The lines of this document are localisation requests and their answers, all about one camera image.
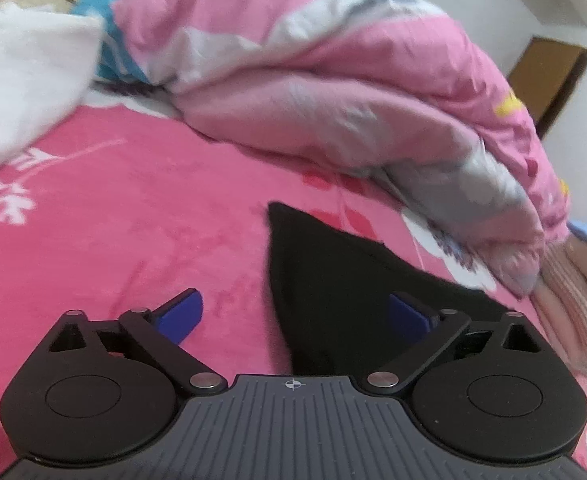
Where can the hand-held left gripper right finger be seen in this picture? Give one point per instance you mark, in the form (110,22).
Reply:
(408,319)

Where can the pink and blue duvet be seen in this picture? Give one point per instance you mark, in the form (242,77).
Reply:
(323,60)

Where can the white cloth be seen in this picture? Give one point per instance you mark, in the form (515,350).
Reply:
(23,85)

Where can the pink checked knit sweater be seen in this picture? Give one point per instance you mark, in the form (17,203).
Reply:
(578,295)

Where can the black t-shirt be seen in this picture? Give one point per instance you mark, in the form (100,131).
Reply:
(333,280)

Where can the brown wooden door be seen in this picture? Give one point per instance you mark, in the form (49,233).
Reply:
(548,80)

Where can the pale pink folded cloth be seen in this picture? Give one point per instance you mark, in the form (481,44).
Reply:
(568,345)

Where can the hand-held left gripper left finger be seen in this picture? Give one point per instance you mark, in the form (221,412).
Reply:
(183,319)

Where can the pink floral blanket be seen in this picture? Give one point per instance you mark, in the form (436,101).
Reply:
(123,210)

